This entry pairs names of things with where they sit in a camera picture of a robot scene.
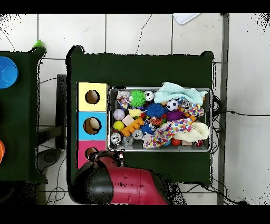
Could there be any silver can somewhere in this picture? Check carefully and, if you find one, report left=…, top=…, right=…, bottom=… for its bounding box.
left=132, top=129, right=144, bottom=141

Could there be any wooden box with three holes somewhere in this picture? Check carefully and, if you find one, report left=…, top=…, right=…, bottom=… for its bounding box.
left=76, top=82, right=110, bottom=169

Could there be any shallow clear mesh bin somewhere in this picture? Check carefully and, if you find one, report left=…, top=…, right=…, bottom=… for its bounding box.
left=108, top=86, right=213, bottom=153

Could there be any green spiky ball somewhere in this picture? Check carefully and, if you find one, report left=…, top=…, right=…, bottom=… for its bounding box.
left=129, top=89, right=147, bottom=108

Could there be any orange toy brick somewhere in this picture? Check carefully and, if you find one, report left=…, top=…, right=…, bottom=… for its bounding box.
left=121, top=116, right=145, bottom=138

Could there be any white baseball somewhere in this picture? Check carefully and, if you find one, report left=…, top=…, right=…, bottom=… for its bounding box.
left=113, top=108, right=126, bottom=122

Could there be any blue spiky ball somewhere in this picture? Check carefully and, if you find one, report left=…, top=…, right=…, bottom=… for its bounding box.
left=144, top=102, right=166, bottom=118

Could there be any yellow ball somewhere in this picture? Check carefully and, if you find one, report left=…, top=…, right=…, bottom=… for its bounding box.
left=113, top=120, right=126, bottom=132

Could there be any black and white soccer ball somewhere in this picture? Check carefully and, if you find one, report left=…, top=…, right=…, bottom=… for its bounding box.
left=166, top=99, right=180, bottom=112

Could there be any purple spiky ball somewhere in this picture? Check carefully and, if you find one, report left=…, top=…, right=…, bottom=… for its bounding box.
left=166, top=110, right=186, bottom=122

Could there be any polka dot cloth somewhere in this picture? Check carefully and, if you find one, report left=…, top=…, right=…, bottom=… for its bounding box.
left=142, top=118, right=194, bottom=149

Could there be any mint green cloth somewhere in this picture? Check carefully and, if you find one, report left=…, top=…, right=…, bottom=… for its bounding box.
left=153, top=81, right=208, bottom=106

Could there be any cream knitted cloth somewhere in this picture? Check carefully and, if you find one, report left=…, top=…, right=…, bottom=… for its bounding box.
left=173, top=122, right=210, bottom=143

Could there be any white tray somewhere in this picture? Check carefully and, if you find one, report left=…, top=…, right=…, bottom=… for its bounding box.
left=172, top=13, right=201, bottom=25

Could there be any dark green side tablecloth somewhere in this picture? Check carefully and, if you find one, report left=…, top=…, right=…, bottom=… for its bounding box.
left=0, top=46, right=48, bottom=184

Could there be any blue bowl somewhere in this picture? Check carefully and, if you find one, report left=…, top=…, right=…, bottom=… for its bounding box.
left=0, top=56, right=20, bottom=89

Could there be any orange bowl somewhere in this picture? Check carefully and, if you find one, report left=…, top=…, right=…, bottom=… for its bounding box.
left=0, top=139, right=6, bottom=165

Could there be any black cable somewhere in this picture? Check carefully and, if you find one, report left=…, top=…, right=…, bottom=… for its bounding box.
left=213, top=110, right=270, bottom=117

